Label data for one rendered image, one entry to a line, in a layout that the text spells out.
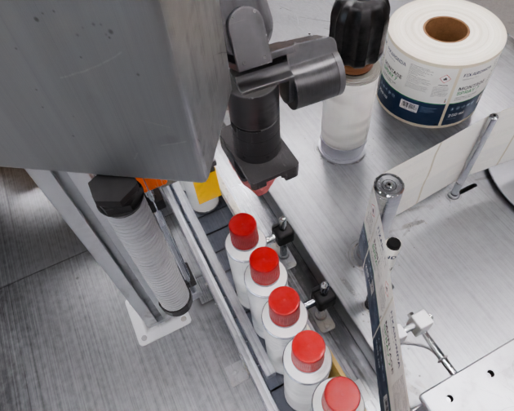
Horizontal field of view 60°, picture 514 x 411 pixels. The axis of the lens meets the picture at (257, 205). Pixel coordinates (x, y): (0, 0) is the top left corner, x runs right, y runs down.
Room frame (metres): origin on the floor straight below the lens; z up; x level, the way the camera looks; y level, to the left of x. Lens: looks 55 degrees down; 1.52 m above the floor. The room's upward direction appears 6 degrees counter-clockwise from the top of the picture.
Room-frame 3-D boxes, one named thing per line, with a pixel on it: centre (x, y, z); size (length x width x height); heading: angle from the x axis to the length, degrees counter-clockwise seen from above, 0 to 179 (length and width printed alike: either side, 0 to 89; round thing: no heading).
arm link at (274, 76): (0.37, -0.01, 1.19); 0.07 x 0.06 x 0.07; 107
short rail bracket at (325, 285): (0.24, -0.07, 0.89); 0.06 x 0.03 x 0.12; 111
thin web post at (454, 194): (0.41, -0.34, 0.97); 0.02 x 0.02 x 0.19
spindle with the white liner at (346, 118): (0.55, -0.17, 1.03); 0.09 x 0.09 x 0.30
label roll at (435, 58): (0.67, -0.37, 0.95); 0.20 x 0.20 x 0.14
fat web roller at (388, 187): (0.32, -0.17, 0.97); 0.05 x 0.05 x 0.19
